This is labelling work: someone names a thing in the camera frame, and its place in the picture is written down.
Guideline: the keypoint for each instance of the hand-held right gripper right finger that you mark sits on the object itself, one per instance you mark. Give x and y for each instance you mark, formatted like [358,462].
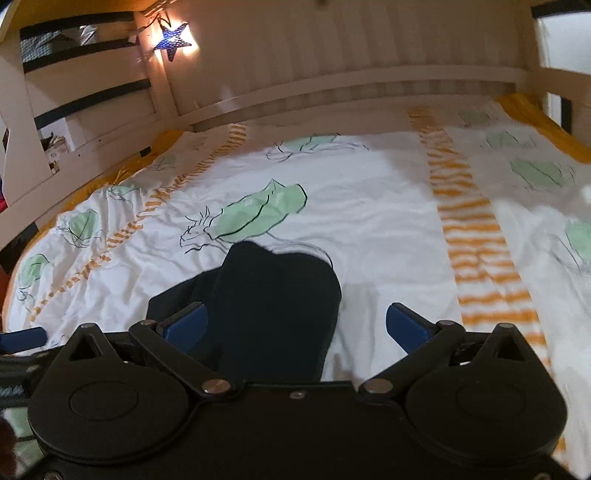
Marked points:
[408,330]

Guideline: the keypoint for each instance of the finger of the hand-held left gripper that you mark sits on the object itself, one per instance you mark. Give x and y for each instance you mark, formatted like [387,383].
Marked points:
[23,340]

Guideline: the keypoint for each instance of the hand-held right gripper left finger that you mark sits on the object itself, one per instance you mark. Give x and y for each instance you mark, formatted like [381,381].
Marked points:
[187,330]

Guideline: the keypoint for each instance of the black hoodie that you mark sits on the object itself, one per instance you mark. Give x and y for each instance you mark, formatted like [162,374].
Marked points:
[277,300]

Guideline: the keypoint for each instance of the white leaf-print duvet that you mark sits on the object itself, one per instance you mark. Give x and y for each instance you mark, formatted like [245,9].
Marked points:
[369,207]

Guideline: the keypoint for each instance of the cluttered small items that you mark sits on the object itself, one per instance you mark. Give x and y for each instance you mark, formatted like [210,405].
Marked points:
[54,150]

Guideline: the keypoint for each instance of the yellow fitted sheet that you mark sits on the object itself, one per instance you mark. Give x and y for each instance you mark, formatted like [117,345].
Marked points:
[531,108]

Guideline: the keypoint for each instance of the blue star lamp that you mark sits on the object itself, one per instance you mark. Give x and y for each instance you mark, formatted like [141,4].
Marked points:
[171,40]

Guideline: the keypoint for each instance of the white wooden bed frame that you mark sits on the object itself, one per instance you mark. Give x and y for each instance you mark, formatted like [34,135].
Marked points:
[323,46]

